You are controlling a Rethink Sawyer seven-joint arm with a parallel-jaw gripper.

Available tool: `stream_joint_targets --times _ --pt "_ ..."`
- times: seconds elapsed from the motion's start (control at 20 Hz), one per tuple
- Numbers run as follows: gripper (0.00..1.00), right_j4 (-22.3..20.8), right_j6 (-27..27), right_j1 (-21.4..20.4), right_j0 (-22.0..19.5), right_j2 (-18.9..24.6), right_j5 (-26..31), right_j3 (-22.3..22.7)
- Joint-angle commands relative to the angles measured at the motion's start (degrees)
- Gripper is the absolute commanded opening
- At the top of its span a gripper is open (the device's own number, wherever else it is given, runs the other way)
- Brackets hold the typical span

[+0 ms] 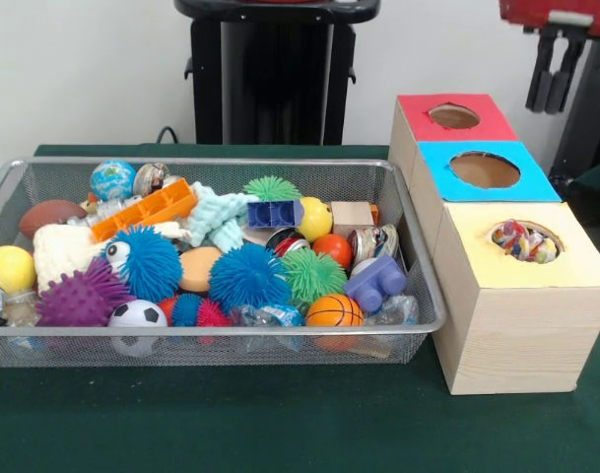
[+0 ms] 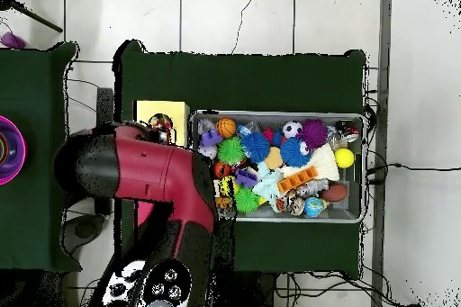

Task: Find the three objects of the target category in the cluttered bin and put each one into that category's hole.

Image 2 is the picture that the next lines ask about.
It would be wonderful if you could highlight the colourful spotted paper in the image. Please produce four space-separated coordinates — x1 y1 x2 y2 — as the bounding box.
148 113 174 131

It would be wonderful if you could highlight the wooden box with three holes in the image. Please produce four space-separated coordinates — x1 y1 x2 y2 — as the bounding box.
133 100 191 227

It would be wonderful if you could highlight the green puffer ball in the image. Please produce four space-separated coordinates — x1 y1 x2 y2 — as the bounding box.
217 136 247 166

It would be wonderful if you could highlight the lavender building block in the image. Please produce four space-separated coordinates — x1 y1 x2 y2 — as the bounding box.
198 129 223 149

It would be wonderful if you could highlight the orange basketball toy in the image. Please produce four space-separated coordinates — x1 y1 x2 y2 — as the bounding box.
216 117 238 140

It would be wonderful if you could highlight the blue puffer ball with eye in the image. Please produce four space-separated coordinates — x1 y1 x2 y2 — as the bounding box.
279 137 313 168

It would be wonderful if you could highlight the black and white soccer ball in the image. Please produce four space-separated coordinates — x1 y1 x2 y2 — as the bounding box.
282 120 303 140

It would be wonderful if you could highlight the long orange building block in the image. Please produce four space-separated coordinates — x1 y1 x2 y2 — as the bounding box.
277 165 320 194

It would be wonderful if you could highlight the dark green table cloth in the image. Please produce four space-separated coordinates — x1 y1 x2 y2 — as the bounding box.
0 41 82 274
113 40 368 279

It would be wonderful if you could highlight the purple spiky ball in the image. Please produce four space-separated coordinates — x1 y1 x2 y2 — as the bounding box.
296 118 329 151

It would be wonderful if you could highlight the brown toy football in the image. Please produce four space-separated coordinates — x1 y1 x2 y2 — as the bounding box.
319 183 349 203

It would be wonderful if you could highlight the purple and pink bowl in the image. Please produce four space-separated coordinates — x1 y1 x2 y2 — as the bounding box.
0 115 28 185

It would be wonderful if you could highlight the black tripod leg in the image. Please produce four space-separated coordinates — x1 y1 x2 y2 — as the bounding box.
0 0 64 33

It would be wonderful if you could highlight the small purple object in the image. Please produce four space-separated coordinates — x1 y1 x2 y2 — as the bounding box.
0 31 27 50

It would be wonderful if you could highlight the shallow wire mesh bin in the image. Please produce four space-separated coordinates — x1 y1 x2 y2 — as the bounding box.
188 109 366 224

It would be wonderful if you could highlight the black cable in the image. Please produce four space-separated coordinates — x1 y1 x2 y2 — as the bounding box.
365 161 461 184

